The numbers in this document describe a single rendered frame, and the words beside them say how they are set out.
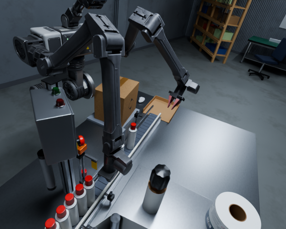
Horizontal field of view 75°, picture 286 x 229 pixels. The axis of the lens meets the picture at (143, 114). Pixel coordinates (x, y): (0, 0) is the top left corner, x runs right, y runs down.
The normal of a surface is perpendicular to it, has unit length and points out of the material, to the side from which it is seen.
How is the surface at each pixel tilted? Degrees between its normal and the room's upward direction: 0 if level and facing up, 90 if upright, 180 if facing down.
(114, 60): 76
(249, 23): 90
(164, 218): 0
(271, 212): 0
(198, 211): 0
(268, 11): 90
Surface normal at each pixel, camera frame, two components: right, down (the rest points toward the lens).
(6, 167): 0.14, -0.79
